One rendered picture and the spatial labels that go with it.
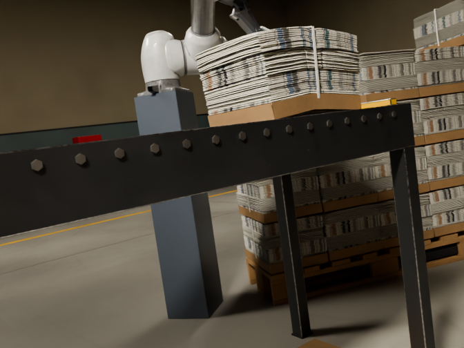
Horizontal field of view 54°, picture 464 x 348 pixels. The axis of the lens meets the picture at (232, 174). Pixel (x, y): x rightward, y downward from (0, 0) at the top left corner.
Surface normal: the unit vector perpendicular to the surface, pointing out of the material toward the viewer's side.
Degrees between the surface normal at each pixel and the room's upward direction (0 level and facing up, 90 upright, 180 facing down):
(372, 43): 90
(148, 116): 90
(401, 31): 90
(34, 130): 90
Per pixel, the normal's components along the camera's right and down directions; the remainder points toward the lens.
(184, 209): -0.30, 0.12
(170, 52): 0.25, 0.00
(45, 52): 0.60, -0.02
